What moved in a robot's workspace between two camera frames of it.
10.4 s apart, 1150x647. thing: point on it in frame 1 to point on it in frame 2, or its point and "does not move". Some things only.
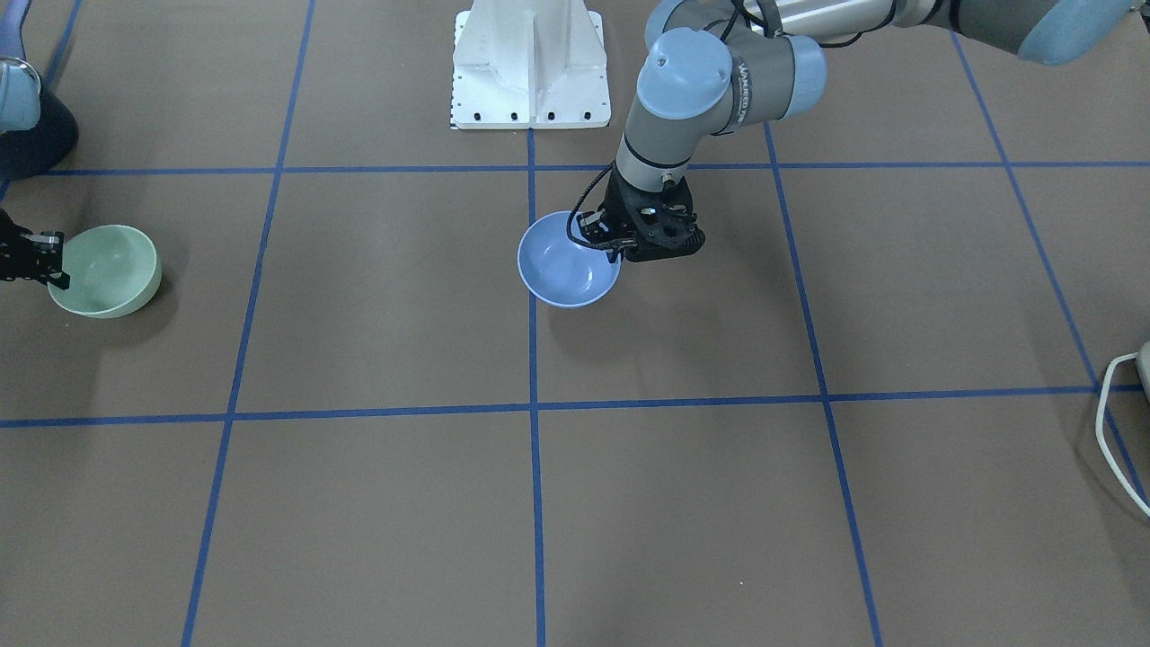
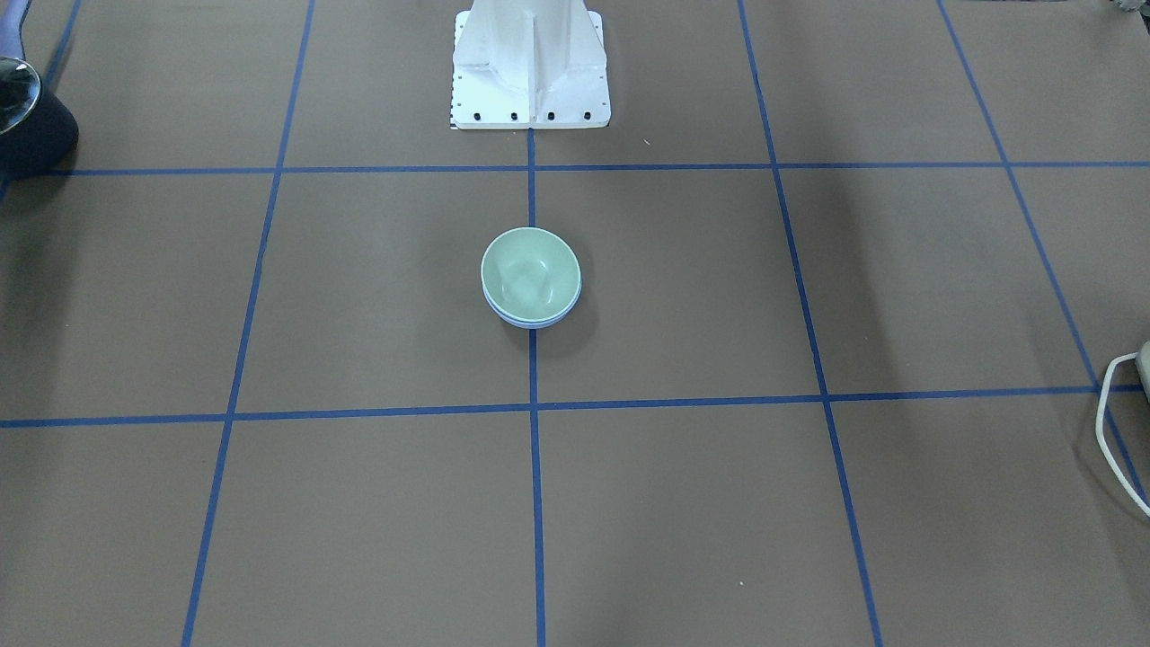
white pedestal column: x=529 y=64 does not move
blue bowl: x=558 y=270 to x=535 y=323
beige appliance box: x=1143 y=360 does not move
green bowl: x=114 y=271 to x=531 y=274
